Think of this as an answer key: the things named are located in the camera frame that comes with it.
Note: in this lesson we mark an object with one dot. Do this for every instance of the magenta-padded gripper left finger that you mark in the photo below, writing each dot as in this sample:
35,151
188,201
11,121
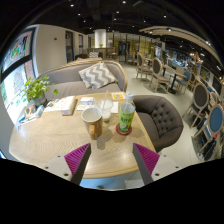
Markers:
75,160

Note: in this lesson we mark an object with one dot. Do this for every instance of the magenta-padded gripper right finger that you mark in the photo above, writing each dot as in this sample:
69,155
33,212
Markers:
148,160

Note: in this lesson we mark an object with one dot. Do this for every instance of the clear green-labelled drink bottle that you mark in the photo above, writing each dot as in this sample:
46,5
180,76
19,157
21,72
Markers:
126,116

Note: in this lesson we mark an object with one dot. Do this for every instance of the brown mug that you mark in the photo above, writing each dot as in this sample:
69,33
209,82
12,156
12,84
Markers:
93,125

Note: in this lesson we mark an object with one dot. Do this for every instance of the dark tufted armchair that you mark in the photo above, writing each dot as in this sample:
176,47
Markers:
163,123

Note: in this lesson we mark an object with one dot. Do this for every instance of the flat round red coaster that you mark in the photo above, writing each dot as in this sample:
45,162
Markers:
117,130

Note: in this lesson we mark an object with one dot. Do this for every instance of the blue and white card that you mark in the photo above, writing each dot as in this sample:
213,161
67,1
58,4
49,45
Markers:
85,103

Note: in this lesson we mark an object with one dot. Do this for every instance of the white printed leaflet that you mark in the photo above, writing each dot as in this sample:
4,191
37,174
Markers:
53,105

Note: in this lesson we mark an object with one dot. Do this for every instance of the clear plastic cup with straw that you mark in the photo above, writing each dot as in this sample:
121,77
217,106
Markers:
106,110

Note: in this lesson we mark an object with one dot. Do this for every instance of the small blue box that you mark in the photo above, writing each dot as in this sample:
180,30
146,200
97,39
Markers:
39,111

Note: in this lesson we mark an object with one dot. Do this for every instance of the white napkin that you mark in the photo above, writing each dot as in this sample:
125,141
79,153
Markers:
115,107

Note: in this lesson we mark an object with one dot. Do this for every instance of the yellow square card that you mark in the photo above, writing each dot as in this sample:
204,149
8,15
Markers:
118,96

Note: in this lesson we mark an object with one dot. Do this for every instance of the green potted plant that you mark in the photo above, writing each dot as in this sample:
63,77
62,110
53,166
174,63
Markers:
36,88

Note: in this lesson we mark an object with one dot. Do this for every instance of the curved grey sofa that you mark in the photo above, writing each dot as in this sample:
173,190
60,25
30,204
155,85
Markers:
66,78

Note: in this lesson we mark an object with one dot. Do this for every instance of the grey chevron cushion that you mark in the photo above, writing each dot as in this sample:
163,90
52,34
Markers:
98,75

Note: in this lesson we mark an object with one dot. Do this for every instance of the group of dining chairs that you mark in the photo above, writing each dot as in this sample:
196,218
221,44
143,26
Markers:
156,71

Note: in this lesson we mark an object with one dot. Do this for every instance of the white round column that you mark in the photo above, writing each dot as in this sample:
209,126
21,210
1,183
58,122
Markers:
100,38

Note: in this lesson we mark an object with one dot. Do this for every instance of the group of ceiling lights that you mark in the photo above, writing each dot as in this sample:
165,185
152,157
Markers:
124,2

